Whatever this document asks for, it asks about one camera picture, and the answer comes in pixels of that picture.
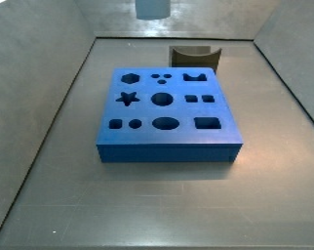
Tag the blue shape sorter block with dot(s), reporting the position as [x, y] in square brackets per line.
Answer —
[167, 115]

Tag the dark curved holder piece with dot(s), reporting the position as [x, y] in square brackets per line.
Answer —
[193, 56]

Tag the pale cylinder at top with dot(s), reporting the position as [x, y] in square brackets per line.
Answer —
[152, 9]

